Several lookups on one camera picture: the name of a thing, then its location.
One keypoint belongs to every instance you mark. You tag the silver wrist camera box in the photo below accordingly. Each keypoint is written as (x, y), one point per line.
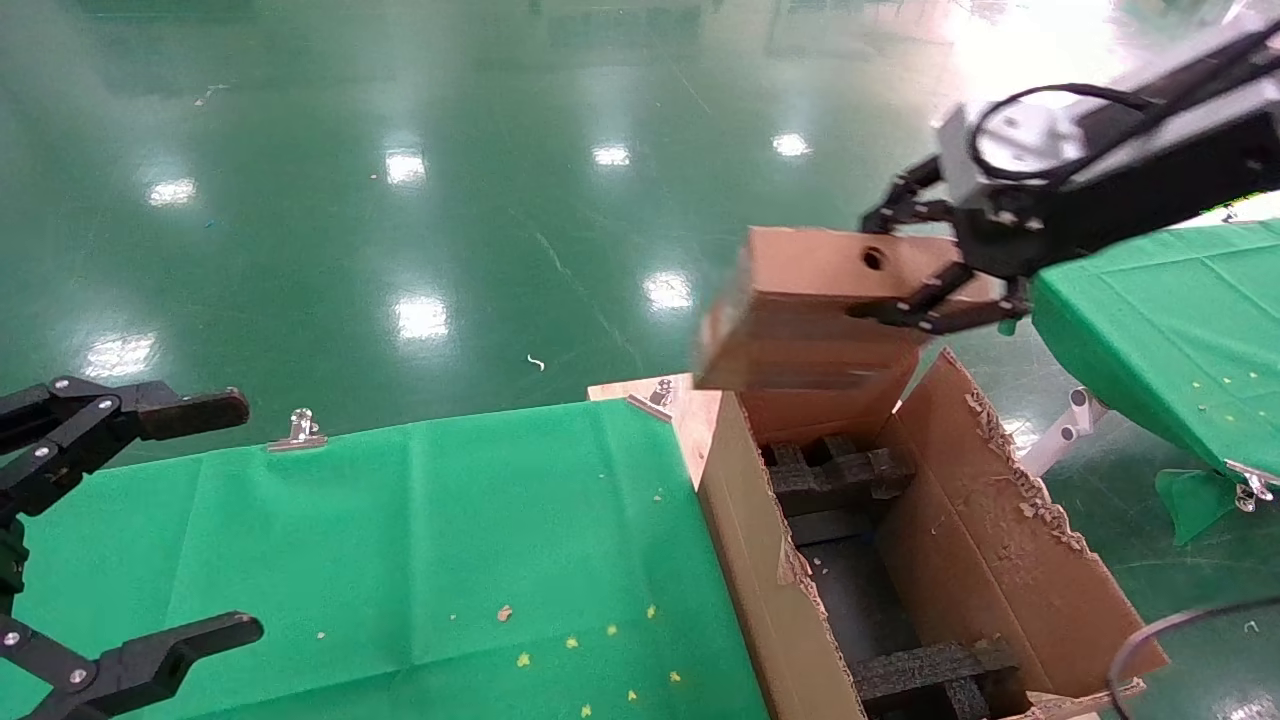
(1030, 135)

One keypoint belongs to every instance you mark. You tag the large green table cloth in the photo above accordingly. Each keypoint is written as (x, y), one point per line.
(400, 520)

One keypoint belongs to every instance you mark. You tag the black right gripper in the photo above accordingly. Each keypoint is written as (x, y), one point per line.
(1100, 205)

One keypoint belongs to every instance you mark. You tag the black foam insert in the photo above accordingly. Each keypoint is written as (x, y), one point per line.
(930, 672)
(840, 475)

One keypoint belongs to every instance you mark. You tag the silver camera mount bracket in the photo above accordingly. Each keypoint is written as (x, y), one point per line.
(1200, 60)

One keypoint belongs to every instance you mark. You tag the silver binder clip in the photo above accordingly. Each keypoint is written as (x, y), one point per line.
(655, 397)
(297, 432)
(1250, 488)

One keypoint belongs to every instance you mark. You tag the small brown cardboard box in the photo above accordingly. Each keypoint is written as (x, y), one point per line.
(800, 320)

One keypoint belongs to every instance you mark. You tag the large open cardboard carton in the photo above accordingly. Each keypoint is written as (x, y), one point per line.
(990, 560)

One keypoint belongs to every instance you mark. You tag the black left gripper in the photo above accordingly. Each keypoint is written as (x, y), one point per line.
(8, 560)

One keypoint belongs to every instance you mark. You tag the green cloth on side table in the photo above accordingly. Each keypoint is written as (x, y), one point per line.
(1170, 330)

